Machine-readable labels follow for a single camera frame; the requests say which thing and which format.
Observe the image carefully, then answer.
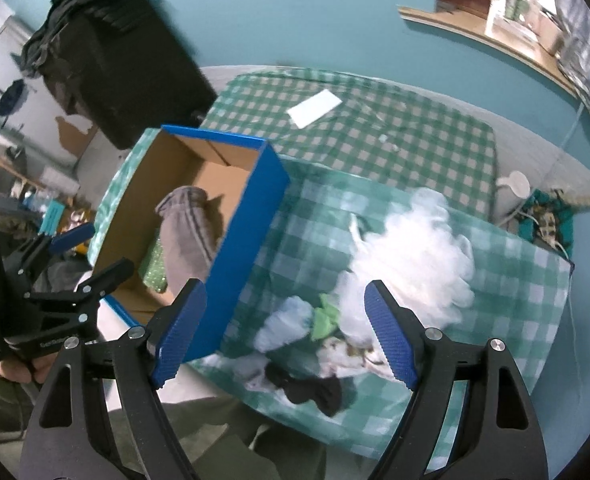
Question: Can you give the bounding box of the bright green folded cloth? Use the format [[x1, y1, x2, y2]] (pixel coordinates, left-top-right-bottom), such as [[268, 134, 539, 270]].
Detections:
[[309, 294, 339, 341]]

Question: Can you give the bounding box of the white mesh bath pouf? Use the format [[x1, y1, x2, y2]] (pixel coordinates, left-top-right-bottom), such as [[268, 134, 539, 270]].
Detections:
[[334, 188, 474, 349]]

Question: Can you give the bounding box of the white cable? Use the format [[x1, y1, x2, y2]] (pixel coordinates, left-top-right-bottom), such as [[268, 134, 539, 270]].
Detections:
[[549, 98, 587, 187]]

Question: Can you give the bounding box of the green checked tablecloth near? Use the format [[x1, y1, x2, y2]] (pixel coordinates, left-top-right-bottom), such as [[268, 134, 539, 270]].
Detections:
[[86, 127, 574, 476]]

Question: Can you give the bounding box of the blue cardboard box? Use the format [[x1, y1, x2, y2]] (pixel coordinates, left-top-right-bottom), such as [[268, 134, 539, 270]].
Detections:
[[88, 125, 289, 361]]

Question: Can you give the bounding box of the white patterned plastic bag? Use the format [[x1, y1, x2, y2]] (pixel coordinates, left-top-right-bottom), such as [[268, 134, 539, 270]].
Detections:
[[317, 337, 395, 380]]

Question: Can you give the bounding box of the white paper envelope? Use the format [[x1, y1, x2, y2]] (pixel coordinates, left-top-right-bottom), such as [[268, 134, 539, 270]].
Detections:
[[286, 89, 342, 129]]

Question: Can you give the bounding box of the grey sock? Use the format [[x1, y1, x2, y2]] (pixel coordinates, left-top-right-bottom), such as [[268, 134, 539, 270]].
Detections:
[[155, 185, 225, 295]]

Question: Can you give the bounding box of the white plastic bag blue print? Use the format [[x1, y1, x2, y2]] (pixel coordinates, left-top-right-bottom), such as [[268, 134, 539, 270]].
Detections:
[[253, 296, 313, 353]]

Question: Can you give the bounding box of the wooden window sill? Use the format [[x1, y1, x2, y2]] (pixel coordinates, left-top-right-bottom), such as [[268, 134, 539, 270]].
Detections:
[[398, 6, 577, 96]]

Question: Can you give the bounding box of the person's left hand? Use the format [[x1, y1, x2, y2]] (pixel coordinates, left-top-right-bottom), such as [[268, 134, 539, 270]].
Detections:
[[0, 356, 53, 384]]

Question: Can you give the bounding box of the green knobbly cloth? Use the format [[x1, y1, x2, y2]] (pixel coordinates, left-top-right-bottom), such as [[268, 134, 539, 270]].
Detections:
[[138, 238, 168, 294]]

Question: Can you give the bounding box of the black sock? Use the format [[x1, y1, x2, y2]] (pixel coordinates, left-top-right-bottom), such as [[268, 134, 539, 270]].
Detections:
[[265, 362, 357, 417]]

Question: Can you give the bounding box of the green checked tablecloth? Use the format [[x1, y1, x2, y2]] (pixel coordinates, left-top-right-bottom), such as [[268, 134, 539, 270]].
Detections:
[[202, 67, 496, 220], [86, 127, 574, 476]]

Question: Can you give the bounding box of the green checked tablecloth far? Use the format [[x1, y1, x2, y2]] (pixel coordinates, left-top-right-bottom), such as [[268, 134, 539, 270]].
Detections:
[[202, 67, 496, 220]]

